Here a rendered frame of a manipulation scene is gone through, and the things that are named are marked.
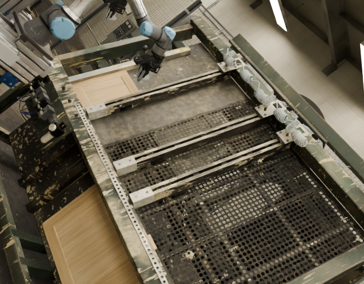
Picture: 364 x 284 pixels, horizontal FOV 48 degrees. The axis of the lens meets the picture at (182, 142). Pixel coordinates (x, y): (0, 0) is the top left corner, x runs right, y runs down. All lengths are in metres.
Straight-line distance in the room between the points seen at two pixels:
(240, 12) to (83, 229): 7.81
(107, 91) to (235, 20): 7.02
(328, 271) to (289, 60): 6.68
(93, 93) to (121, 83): 0.22
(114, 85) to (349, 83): 5.79
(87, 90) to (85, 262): 1.15
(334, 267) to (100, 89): 1.84
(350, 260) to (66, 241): 1.62
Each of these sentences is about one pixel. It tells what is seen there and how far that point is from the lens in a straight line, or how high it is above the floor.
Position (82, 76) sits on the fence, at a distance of 3.01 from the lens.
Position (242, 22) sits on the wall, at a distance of 9.59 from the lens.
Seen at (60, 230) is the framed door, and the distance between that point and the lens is 2.75.
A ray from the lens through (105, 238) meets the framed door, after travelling 2.53.
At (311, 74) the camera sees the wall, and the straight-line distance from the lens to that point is 8.34.
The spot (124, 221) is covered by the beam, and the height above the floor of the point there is 0.84.
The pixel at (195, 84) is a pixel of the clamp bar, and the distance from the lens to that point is 2.94.
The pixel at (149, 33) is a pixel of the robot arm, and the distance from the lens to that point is 2.31.
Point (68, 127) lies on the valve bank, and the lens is 2.67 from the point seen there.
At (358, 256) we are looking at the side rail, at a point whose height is 1.70.
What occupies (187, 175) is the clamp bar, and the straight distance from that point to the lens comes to 2.37.
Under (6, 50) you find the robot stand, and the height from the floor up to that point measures 0.93.
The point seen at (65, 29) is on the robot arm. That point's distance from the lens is 2.18.
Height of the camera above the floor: 1.51
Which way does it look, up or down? 5 degrees down
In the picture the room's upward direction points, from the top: 53 degrees clockwise
